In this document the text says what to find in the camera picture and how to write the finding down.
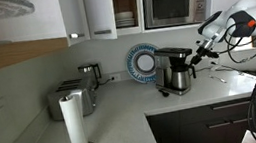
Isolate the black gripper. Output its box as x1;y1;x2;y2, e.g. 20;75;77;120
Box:
187;44;221;68

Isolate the steel electric kettle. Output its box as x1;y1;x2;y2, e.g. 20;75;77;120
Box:
77;61;104;92

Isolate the steel wide door handle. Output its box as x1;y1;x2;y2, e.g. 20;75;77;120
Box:
93;28;113;37

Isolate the wooden shelf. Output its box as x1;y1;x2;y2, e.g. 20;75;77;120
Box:
0;33;73;75

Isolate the stainless steel coffee jar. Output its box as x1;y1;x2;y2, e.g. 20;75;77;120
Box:
169;62;199;92

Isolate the long metal cutlery piece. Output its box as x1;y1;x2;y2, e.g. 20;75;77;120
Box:
210;57;248;80

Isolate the blue white decorative plate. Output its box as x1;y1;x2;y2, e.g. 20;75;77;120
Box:
122;40;165;87

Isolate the stack of white bowls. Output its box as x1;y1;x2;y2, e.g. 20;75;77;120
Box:
114;9;137;30

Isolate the dark lower cabinet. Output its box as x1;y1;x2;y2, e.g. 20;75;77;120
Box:
145;95;256;143

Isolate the black steel coffee maker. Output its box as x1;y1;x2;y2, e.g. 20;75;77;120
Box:
150;43;200;100

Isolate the white narrow cabinet door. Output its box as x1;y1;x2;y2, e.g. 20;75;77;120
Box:
56;0;92;48

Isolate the steel narrow door handle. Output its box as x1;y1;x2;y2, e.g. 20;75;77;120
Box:
68;31;86;40

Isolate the white wall outlet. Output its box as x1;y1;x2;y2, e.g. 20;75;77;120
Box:
107;72;122;83

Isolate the black kettle power cord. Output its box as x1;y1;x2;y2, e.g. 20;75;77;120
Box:
98;77;116;87

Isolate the short metal cutlery piece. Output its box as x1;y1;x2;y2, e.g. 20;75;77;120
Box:
208;72;229;86

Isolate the orange cable clip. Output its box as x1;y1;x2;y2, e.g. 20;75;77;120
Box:
246;18;256;29

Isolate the white wide cabinet door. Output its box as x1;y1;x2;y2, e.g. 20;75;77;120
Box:
83;0;119;44

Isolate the short steel drawer handle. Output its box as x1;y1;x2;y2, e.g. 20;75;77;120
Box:
205;120;233;130

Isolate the silver microwave oven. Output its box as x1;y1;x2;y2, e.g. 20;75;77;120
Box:
141;0;212;32

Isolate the silver toaster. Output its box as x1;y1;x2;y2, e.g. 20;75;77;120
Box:
44;75;100;123

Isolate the long steel drawer handle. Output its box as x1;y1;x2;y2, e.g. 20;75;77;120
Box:
211;99;252;111

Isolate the white paper towel roll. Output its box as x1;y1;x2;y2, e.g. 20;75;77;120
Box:
58;91;90;143

